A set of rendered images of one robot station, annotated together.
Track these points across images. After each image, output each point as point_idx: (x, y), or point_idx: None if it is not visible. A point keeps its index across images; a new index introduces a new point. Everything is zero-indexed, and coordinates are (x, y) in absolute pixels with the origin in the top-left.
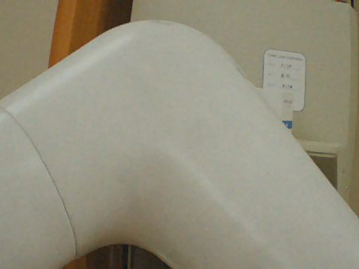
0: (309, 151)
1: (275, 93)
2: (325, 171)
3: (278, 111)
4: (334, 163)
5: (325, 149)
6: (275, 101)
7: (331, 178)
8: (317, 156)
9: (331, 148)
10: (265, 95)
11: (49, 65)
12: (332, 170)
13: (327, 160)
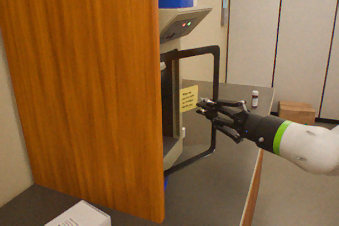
0: (210, 8)
1: None
2: (206, 15)
3: None
4: (210, 11)
5: (211, 6)
6: None
7: (203, 18)
8: (210, 9)
9: (212, 5)
10: None
11: None
12: (207, 14)
13: (210, 11)
